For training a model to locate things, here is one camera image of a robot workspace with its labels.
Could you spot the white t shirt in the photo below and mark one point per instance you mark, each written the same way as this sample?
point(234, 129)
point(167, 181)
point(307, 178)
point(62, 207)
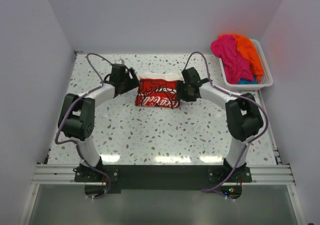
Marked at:
point(158, 90)

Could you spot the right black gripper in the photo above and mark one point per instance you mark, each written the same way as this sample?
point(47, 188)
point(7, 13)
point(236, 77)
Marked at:
point(180, 94)

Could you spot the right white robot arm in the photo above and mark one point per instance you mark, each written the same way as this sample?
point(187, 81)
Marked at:
point(243, 116)

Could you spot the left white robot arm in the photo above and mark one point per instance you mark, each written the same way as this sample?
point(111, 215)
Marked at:
point(76, 121)

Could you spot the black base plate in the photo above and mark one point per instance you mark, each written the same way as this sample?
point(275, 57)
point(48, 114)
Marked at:
point(113, 179)

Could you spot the orange t shirt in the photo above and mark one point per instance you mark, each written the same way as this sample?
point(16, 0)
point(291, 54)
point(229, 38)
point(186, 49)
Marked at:
point(246, 48)

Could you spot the blue t shirt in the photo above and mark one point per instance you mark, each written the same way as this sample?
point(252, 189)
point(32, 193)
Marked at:
point(243, 81)

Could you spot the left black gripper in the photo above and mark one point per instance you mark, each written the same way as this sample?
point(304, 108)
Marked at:
point(134, 82)

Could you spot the white plastic basket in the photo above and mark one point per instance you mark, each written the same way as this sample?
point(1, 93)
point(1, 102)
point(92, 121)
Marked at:
point(265, 81)

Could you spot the aluminium rail frame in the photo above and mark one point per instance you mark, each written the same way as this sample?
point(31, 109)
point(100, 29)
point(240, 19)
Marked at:
point(194, 134)

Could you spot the pink t shirt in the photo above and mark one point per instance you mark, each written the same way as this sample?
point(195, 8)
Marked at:
point(235, 66)

